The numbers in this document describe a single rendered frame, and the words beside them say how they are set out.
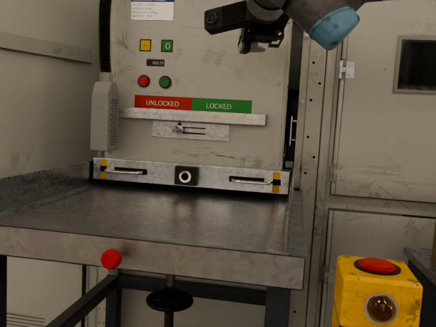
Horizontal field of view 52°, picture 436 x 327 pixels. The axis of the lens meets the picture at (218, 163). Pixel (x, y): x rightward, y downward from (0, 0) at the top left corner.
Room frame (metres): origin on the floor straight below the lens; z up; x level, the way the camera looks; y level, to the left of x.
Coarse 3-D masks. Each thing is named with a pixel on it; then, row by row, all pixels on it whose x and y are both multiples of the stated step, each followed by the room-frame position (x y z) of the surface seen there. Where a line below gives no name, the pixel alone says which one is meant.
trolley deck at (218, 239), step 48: (96, 192) 1.14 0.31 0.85; (144, 192) 1.18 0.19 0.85; (192, 192) 1.22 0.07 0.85; (240, 192) 1.26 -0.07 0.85; (0, 240) 0.78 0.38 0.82; (48, 240) 0.76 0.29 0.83; (96, 240) 0.75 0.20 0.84; (144, 240) 0.73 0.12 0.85; (192, 240) 0.74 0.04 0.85; (240, 240) 0.76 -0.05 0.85; (288, 288) 0.69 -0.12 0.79
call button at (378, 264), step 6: (366, 258) 0.50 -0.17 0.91; (372, 258) 0.50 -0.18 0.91; (378, 258) 0.50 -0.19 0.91; (360, 264) 0.49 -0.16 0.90; (366, 264) 0.48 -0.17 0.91; (372, 264) 0.48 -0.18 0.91; (378, 264) 0.48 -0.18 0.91; (384, 264) 0.48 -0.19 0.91; (390, 264) 0.48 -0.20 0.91; (372, 270) 0.47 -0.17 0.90; (378, 270) 0.47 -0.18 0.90; (384, 270) 0.47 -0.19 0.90; (390, 270) 0.47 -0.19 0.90
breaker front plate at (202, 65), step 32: (128, 0) 1.24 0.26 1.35; (192, 0) 1.21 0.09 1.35; (224, 0) 1.19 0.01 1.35; (128, 32) 1.24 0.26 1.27; (160, 32) 1.22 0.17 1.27; (192, 32) 1.21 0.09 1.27; (224, 32) 1.19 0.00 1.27; (288, 32) 1.17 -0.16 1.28; (128, 64) 1.24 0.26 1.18; (192, 64) 1.21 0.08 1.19; (224, 64) 1.19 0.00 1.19; (256, 64) 1.18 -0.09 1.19; (128, 96) 1.24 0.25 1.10; (192, 96) 1.21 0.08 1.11; (224, 96) 1.19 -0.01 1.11; (256, 96) 1.18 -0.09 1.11; (128, 128) 1.23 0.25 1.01; (160, 128) 1.22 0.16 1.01; (224, 128) 1.19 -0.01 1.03; (256, 128) 1.18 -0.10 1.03; (160, 160) 1.22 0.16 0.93; (192, 160) 1.20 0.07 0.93; (224, 160) 1.19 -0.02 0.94; (256, 160) 1.18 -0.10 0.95
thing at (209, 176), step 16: (96, 160) 1.24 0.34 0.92; (128, 160) 1.22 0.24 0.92; (96, 176) 1.24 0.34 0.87; (128, 176) 1.22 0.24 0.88; (144, 176) 1.21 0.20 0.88; (160, 176) 1.21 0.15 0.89; (208, 176) 1.18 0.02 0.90; (224, 176) 1.18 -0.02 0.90; (240, 176) 1.17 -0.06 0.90; (256, 176) 1.16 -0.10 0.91; (288, 176) 1.15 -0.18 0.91; (288, 192) 1.15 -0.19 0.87
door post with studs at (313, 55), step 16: (304, 32) 1.37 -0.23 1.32; (304, 48) 1.36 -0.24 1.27; (320, 48) 1.35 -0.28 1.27; (304, 64) 1.36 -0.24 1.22; (320, 64) 1.35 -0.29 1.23; (304, 80) 1.36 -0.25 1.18; (320, 80) 1.35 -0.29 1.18; (304, 96) 1.36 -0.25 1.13; (320, 96) 1.35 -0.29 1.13; (304, 112) 1.36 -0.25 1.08; (320, 112) 1.35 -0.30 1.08; (304, 128) 1.36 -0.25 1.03; (304, 144) 1.36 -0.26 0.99; (304, 160) 1.36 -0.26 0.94; (304, 176) 1.36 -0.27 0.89; (304, 192) 1.36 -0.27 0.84; (304, 208) 1.35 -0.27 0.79; (304, 224) 1.35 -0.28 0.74; (304, 288) 1.35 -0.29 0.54; (304, 304) 1.35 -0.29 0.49; (304, 320) 1.35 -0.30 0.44
